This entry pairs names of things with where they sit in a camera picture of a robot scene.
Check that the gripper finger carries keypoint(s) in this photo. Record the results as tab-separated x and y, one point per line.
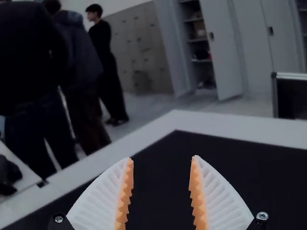
216	198
100	198

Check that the black mat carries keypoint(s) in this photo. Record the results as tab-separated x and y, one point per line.
163	155

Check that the black bag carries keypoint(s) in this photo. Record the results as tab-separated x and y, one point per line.
8	175

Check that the metal framed black cabinet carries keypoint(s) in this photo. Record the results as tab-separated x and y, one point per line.
292	95

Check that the grey cupboard with open doors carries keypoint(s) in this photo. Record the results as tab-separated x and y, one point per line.
225	60

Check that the person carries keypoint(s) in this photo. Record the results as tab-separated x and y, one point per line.
103	48
81	60
24	48

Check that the grey cupboard with closed doors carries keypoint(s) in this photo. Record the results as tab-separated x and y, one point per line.
259	48

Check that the grey drawer cabinet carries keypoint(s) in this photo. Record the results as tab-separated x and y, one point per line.
144	48

